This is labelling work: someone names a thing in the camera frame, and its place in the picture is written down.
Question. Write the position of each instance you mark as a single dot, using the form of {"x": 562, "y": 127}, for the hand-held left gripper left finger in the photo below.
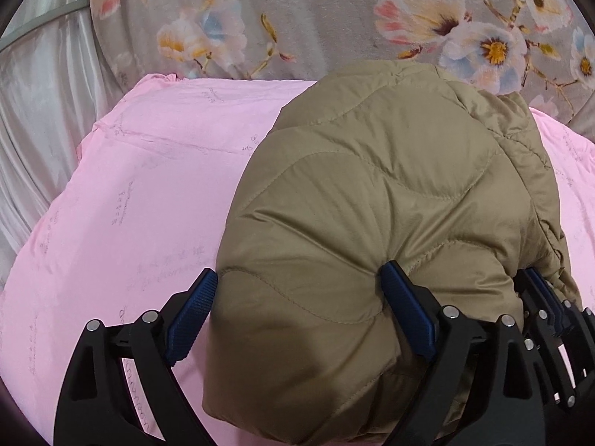
{"x": 193, "y": 320}

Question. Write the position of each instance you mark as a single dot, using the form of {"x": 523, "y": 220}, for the grey floral blanket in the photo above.
{"x": 325, "y": 18}

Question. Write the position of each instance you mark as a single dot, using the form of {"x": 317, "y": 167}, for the grey-green bar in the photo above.
{"x": 46, "y": 19}

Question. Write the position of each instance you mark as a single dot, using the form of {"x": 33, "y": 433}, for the khaki quilted puffer jacket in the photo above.
{"x": 372, "y": 204}

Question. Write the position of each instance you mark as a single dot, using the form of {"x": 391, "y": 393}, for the pink quilt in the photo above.
{"x": 139, "y": 186}

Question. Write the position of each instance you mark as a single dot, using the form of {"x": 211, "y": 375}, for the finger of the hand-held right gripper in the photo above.
{"x": 539, "y": 306}
{"x": 581, "y": 339}

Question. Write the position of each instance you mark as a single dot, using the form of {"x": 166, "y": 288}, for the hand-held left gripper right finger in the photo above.
{"x": 409, "y": 309}

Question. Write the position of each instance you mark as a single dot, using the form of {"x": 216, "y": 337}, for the white satin curtain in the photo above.
{"x": 42, "y": 116}

